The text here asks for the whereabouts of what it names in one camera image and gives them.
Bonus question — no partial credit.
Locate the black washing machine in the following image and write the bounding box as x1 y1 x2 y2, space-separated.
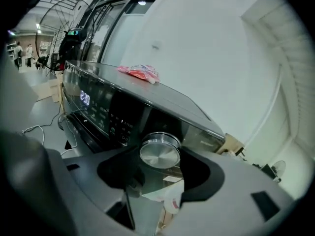
61 59 226 231

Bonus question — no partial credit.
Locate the white cable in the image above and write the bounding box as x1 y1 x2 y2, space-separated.
21 108 87 157

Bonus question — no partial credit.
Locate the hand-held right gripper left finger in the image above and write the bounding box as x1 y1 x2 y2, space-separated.
63 145 146 231

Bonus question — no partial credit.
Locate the stack of cardboard boxes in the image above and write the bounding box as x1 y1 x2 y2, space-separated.
31 75 64 103

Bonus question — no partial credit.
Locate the large black floor fan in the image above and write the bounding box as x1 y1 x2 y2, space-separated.
33 0 92 76

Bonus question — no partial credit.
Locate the dark framed glass door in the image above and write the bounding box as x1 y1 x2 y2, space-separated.
80 0 173 64

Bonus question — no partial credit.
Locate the pink detergent pouch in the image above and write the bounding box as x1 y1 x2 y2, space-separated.
117 63 161 85

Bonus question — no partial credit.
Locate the silver control knob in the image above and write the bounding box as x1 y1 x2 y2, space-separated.
139 131 182 169

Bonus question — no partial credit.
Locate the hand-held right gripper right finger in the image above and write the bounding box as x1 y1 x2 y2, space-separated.
169 148 295 236

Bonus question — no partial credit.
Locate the small standing fan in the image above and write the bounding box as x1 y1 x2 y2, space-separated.
270 159 286 183

